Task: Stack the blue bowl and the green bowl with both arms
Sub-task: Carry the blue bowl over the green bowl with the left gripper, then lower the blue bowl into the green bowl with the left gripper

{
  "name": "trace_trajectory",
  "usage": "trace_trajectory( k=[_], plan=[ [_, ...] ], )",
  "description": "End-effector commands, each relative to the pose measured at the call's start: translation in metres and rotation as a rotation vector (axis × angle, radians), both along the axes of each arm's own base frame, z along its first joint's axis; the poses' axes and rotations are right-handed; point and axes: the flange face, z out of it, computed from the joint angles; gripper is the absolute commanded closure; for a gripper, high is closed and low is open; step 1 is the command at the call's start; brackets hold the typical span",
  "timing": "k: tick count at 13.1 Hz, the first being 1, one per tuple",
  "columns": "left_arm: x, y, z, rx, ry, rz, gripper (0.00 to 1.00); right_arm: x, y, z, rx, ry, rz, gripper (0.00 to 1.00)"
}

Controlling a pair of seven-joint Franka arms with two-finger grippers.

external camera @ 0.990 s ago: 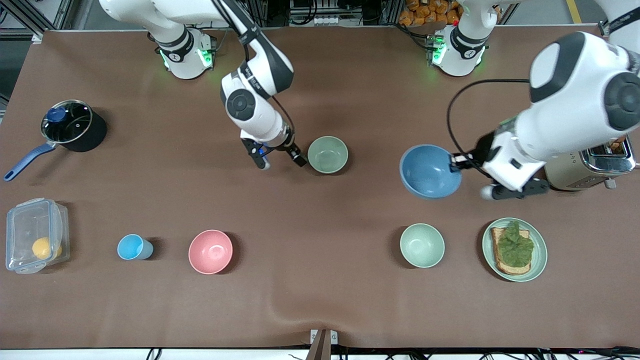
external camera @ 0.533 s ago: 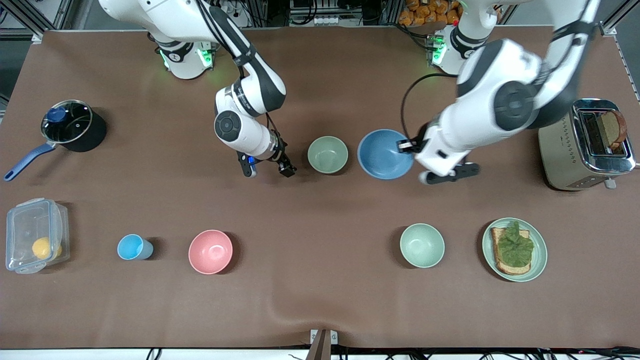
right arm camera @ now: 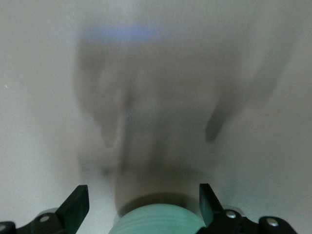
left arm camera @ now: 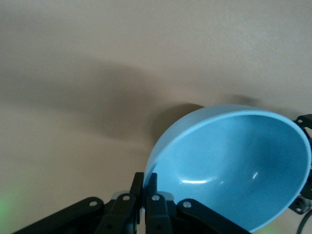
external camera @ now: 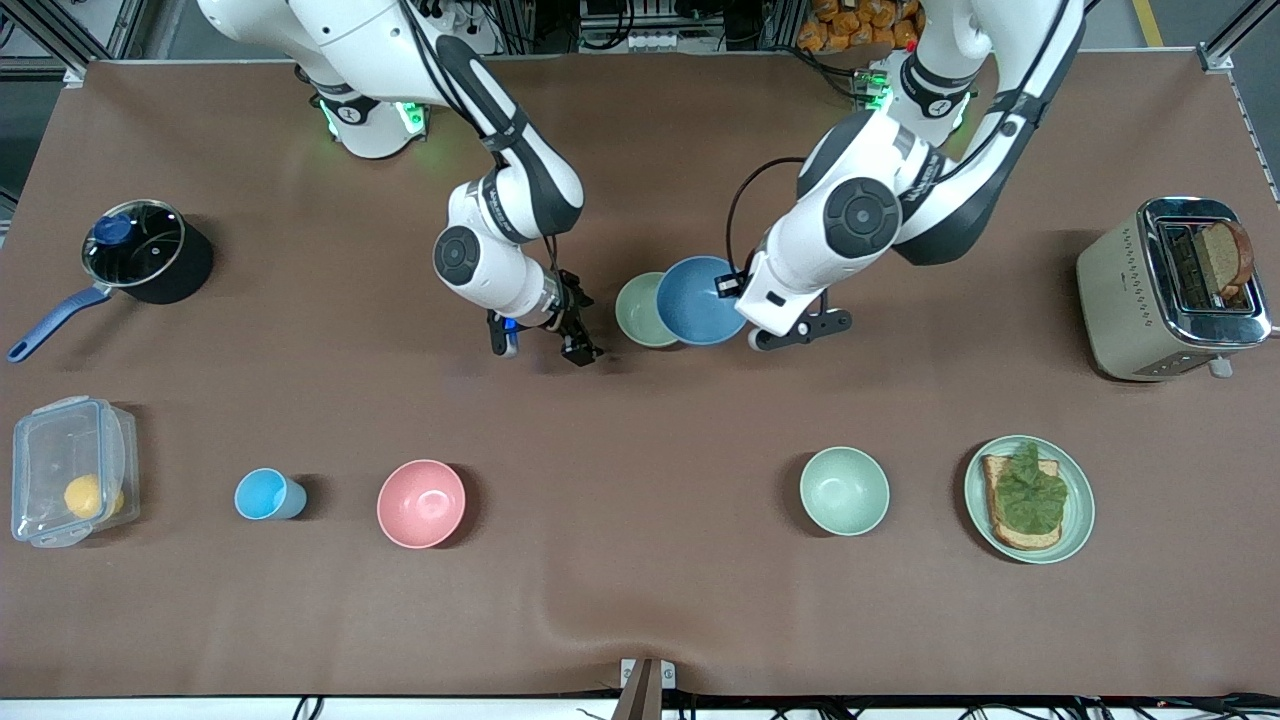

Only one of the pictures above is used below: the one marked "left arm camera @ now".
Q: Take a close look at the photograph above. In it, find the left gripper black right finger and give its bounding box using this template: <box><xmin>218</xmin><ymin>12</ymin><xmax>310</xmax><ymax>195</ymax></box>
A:
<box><xmin>145</xmin><ymin>173</ymin><xmax>252</xmax><ymax>234</ymax></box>

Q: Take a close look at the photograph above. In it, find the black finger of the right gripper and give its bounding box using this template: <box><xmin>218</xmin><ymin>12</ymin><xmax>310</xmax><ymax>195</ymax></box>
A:
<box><xmin>294</xmin><ymin>114</ymin><xmax>312</xmax><ymax>137</ymax></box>
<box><xmin>291</xmin><ymin>181</ymin><xmax>312</xmax><ymax>215</ymax></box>

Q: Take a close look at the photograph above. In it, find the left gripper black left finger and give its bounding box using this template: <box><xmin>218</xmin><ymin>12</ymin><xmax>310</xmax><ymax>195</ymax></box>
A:
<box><xmin>14</xmin><ymin>172</ymin><xmax>144</xmax><ymax>234</ymax></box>

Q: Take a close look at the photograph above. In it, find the blue bowl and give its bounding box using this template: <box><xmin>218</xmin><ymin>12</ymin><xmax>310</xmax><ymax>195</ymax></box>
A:
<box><xmin>143</xmin><ymin>104</ymin><xmax>312</xmax><ymax>234</ymax></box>

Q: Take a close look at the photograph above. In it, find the brown table cloth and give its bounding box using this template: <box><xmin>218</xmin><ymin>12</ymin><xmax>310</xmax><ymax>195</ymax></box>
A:
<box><xmin>0</xmin><ymin>0</ymin><xmax>312</xmax><ymax>234</ymax></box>

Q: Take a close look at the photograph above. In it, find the black cable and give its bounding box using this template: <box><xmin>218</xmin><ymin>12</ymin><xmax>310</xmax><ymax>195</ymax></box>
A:
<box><xmin>297</xmin><ymin>214</ymin><xmax>312</xmax><ymax>234</ymax></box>

